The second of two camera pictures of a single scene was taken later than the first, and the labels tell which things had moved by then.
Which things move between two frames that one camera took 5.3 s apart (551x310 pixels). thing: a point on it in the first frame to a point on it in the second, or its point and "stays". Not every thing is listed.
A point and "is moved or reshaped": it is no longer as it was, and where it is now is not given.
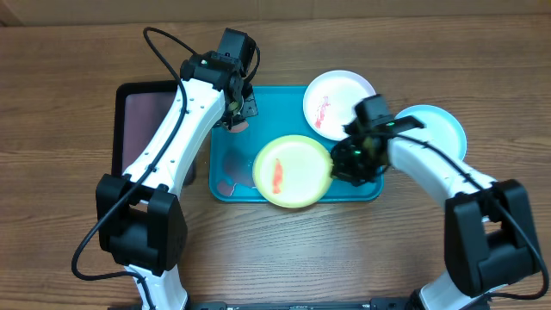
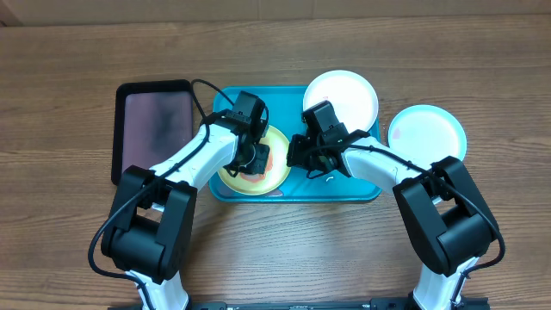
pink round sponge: x=239 y=127 is moved or reshaped
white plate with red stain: x=331 y=99 stays
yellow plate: x=293 y=171 is moved or reshaped
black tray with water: x=139 y=108 stays
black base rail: x=374 y=304 stays
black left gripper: x=251 y=111 to x=259 y=167
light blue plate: x=441 y=129 stays
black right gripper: x=346 y=170 to x=301 y=161
